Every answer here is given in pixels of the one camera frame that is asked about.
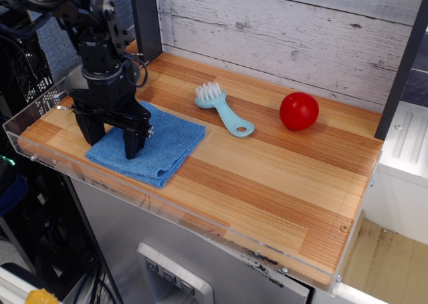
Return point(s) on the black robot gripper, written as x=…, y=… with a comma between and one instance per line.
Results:
x=133, y=118

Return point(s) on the blue microfiber cloth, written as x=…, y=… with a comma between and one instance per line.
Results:
x=174, y=139

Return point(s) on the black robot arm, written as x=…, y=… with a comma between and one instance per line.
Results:
x=92, y=26

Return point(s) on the blue fabric panel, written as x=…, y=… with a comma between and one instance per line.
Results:
x=59, y=52

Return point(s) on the black plastic crate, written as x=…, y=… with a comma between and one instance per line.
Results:
x=29, y=71

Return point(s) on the light blue scrub brush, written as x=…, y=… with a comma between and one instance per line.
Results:
x=210, y=95

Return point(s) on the stainless steel cabinet with dispenser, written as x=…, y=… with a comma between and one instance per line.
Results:
x=120, y=226

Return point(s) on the red ball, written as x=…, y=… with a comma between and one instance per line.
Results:
x=299, y=111

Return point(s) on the white plastic unit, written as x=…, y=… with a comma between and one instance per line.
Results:
x=396, y=198

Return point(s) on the stainless steel bowl with handles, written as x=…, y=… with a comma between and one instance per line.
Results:
x=109, y=90

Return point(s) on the dark grey left post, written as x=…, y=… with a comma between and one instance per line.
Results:
x=146, y=23

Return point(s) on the dark grey vertical post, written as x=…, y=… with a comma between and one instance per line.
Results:
x=413, y=44

